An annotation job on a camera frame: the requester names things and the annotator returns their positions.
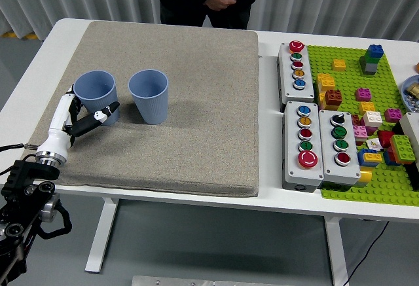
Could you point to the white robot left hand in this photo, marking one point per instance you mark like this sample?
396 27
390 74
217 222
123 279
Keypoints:
55 138

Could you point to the blue ribbed cup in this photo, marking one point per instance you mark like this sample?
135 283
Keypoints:
98 93
152 106

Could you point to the white table leg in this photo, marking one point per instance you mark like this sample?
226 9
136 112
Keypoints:
337 250
101 233

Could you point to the yellow black floor tape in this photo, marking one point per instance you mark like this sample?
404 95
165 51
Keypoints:
13 34

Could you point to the grey five-button control box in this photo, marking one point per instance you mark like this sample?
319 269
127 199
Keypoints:
291 171
291 93

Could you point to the grey-brown mat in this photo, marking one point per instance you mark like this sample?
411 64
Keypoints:
196 129

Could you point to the brown toy brick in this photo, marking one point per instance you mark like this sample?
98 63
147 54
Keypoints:
333 97

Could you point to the dark green toy brick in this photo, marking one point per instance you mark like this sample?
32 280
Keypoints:
366 60

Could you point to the blue toy brick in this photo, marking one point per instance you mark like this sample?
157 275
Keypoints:
375 51
361 159

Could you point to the grey toy brick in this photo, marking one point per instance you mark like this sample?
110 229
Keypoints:
370 69

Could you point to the magenta toy brick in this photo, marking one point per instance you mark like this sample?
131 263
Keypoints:
393 115
363 94

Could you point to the pink toy brick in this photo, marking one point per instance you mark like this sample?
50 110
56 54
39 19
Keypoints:
359 133

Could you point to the white toy brick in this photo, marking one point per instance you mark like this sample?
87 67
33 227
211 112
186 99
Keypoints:
372 119

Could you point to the blue bowl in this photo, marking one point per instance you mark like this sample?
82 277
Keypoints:
406 86

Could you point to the white table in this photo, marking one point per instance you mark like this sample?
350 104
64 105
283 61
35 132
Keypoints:
268 201

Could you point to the white warning label piece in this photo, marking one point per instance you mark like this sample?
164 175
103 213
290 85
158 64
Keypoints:
373 144

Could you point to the brass fitting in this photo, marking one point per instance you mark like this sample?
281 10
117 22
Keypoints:
414 89

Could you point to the red toy brick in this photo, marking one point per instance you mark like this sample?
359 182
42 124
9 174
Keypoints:
385 138

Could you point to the white box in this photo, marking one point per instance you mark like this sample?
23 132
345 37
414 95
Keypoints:
412 129

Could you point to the lime green toy brick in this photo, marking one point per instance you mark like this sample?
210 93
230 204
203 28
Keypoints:
402 145

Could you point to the green studded baseplate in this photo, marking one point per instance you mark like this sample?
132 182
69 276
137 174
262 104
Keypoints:
386 188

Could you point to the grey selector switch control box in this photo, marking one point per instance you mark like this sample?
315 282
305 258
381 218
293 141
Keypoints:
340 174

